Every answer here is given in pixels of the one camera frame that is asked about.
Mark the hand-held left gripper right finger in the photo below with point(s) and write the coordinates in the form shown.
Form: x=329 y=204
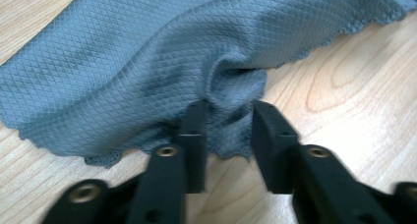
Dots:
x=278 y=152

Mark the grey-blue textured cloth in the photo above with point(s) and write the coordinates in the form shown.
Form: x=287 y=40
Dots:
x=137 y=60

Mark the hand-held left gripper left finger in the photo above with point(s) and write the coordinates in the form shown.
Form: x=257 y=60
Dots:
x=195 y=145

